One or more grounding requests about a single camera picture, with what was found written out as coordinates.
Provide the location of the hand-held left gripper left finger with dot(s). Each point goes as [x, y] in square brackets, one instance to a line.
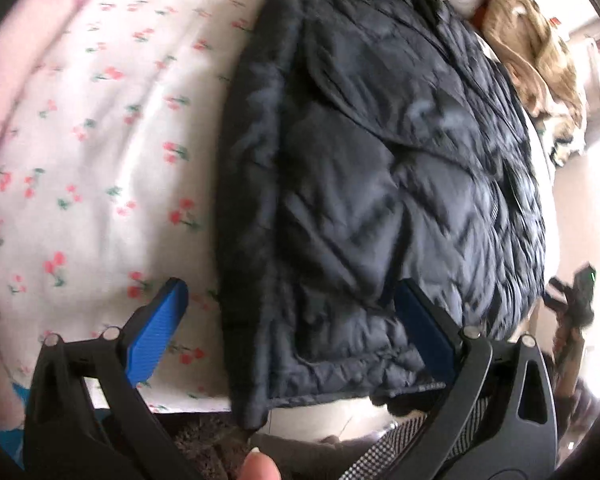
[155, 330]

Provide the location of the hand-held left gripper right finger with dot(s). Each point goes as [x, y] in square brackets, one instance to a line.
[425, 335]

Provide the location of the black quilted puffer jacket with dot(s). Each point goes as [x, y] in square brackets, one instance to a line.
[370, 170]

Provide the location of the person's left hand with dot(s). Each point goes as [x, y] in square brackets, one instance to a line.
[257, 466]

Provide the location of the black white checked cloth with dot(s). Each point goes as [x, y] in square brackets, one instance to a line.
[385, 442]

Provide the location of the brown shaggy rug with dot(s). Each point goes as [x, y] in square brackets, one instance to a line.
[205, 442]

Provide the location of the floral bed sheet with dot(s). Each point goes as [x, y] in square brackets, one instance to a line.
[110, 170]

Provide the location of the grey cloth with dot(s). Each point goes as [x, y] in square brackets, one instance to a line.
[300, 455]

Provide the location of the blue cloth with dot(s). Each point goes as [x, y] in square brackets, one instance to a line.
[10, 435]

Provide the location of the tan furry blanket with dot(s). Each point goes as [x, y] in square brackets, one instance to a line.
[535, 55]

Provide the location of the pale pink blanket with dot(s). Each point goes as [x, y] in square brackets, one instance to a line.
[15, 80]

